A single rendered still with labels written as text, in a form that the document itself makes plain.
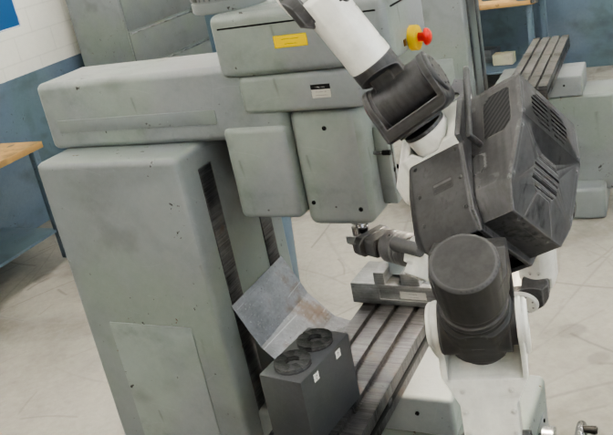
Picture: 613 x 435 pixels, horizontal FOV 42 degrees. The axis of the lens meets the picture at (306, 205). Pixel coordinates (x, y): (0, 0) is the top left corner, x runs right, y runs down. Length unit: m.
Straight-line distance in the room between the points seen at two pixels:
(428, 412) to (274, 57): 1.01
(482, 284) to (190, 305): 1.19
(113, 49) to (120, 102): 4.86
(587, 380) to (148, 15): 4.97
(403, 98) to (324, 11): 0.22
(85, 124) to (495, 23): 6.71
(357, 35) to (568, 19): 7.13
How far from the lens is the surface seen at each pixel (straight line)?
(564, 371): 3.76
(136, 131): 2.30
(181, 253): 2.22
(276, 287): 2.48
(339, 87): 1.93
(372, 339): 2.32
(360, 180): 2.02
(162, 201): 2.18
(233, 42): 2.02
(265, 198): 2.14
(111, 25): 7.10
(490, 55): 8.35
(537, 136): 1.54
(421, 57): 1.52
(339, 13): 1.49
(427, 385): 2.25
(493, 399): 1.56
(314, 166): 2.05
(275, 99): 2.02
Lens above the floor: 2.12
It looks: 21 degrees down
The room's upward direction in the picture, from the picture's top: 12 degrees counter-clockwise
